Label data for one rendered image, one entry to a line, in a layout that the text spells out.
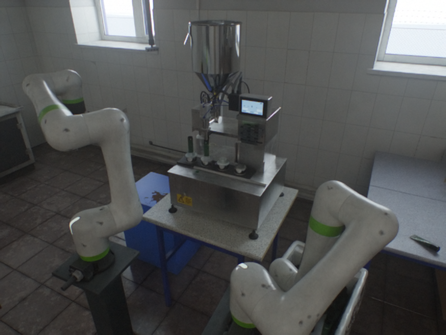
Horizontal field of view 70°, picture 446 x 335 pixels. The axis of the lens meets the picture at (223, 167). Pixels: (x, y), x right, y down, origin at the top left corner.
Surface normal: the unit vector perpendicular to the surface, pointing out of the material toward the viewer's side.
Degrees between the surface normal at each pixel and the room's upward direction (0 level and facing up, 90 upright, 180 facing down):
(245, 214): 90
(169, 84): 90
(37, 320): 0
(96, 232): 88
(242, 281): 18
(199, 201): 90
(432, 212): 0
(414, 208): 0
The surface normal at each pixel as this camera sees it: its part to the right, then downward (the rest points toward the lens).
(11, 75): 0.89, 0.22
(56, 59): -0.45, 0.43
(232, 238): 0.00, -0.88
